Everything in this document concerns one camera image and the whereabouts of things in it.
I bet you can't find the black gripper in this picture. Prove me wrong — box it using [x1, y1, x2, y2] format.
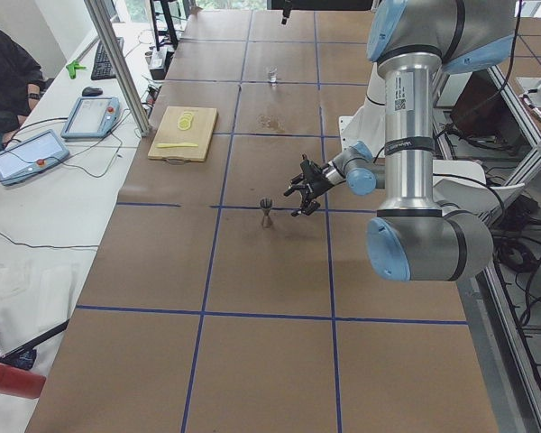
[283, 154, 330, 217]

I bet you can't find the steel double jigger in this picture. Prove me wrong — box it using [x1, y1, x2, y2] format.
[260, 198, 273, 228]

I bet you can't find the small clear glass beaker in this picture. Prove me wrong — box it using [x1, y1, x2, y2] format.
[267, 67, 278, 85]

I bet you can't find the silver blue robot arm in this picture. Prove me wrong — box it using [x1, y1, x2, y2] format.
[289, 1, 517, 281]

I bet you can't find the bamboo cutting board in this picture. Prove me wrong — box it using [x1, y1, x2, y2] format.
[148, 106, 217, 162]

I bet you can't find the yellow plastic knife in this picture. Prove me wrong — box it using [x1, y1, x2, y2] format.
[156, 142, 198, 149]

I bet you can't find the white plastic chair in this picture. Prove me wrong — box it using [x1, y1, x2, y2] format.
[433, 160, 500, 217]

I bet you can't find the black keyboard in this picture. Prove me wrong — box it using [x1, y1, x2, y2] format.
[90, 41, 116, 81]

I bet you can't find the black computer mouse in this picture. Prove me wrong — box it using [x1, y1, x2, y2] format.
[81, 87, 103, 97]

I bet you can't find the far blue teach pendant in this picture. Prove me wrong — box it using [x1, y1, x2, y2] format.
[61, 97, 120, 141]

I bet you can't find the blue teach pendant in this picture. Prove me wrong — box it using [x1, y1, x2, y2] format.
[61, 97, 120, 141]
[0, 130, 69, 186]

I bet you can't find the green plastic clamp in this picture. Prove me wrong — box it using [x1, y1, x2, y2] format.
[66, 60, 87, 79]

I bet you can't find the black tripod leg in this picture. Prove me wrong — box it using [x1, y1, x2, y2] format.
[0, 319, 69, 363]

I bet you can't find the near blue teach pendant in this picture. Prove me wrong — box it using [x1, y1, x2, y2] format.
[0, 130, 69, 186]

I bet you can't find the person in black sweater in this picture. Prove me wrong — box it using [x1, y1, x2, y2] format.
[0, 30, 45, 151]

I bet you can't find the red cylinder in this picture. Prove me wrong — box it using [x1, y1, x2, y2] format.
[0, 363, 46, 400]

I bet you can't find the aluminium frame post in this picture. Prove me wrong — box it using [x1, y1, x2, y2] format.
[84, 0, 151, 137]

